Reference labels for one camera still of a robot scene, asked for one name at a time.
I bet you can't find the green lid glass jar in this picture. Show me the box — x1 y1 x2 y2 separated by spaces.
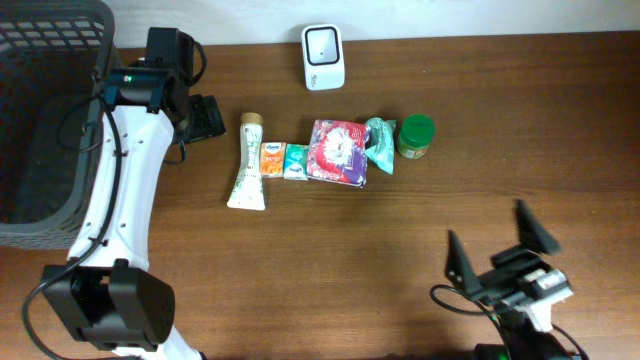
397 114 435 159

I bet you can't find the white black barcode scanner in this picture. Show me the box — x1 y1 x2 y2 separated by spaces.
301 24 346 91

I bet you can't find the grey plastic mesh basket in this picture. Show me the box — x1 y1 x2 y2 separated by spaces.
1 0 120 250

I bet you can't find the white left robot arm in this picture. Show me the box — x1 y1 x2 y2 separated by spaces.
33 27 226 359

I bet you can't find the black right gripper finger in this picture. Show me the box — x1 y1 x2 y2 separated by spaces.
444 230 482 295
514 199 562 255

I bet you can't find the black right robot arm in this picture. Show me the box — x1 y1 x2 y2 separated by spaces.
430 199 588 359

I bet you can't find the orange tissue packet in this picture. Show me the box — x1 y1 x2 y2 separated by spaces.
260 142 286 178

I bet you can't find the red purple floral pack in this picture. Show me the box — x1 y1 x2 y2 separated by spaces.
306 120 369 187

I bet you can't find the teal tissue packet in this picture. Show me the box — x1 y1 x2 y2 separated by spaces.
283 144 309 181

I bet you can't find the white tube with brown cap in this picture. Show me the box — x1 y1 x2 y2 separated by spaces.
227 112 266 211

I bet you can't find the mint green wipes packet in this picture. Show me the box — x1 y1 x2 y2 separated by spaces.
365 117 396 175

